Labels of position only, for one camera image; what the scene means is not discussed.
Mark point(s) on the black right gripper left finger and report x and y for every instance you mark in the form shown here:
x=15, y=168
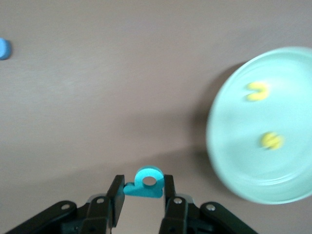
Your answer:
x=117, y=200

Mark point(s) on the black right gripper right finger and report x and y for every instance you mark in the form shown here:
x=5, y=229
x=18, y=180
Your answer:
x=175, y=212

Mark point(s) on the teal foam letter b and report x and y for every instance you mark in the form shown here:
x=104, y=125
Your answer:
x=139, y=191

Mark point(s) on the yellow foam letter s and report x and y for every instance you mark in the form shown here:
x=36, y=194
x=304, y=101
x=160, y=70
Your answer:
x=271, y=141

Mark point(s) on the yellow foam letter n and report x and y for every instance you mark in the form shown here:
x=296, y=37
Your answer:
x=264, y=91

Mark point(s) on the pale green plate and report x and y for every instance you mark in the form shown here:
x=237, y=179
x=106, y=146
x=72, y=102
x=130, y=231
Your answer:
x=243, y=170

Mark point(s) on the brown table mat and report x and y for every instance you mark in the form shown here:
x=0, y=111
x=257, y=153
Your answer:
x=73, y=97

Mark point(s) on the blue foam letter a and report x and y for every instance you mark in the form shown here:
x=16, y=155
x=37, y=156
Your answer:
x=4, y=48

